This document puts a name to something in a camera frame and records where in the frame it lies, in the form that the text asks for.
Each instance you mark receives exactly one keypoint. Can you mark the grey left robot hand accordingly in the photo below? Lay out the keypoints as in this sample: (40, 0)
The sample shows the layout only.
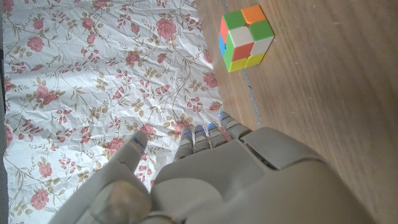
(236, 180)

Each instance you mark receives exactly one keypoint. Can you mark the multicoloured Rubik's cube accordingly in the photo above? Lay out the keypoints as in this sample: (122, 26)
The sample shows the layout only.
(245, 39)

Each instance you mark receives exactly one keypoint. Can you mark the floral backdrop cloth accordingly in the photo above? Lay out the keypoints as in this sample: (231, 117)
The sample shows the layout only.
(93, 77)

